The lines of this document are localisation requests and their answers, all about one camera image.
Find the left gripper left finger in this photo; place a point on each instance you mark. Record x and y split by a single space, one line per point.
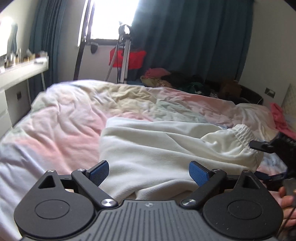
62 207

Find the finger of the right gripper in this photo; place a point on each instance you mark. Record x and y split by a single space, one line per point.
271 180
278 145

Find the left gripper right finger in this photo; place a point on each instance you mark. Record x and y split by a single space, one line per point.
233 207

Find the white sweatpants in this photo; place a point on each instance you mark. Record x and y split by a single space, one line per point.
150 160

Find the pile of clothes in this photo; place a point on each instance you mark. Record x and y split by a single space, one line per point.
229 90

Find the person right hand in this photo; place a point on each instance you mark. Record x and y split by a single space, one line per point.
285 201

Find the pink garment on bed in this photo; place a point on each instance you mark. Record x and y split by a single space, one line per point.
279 120

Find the quilted beige headboard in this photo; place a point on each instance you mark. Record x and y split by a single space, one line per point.
289 102

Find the pastel tie-dye duvet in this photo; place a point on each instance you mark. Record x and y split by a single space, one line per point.
62 131

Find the teal curtain right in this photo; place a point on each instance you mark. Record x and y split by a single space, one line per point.
206 38

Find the teal curtain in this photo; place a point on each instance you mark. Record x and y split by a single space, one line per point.
45 36
206 38

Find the white dressing table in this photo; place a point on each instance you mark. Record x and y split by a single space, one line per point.
15 91

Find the red garment on stand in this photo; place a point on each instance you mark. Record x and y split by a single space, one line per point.
135 60

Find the teal curtain left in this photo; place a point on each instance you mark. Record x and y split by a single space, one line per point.
45 36

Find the wavy vanity mirror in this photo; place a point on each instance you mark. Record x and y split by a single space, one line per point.
8 38

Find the silver tripod stand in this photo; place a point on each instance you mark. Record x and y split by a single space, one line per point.
124 41

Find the window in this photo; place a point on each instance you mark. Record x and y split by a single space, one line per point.
107 17

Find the wall power outlet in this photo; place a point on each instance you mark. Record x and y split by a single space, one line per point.
269 92

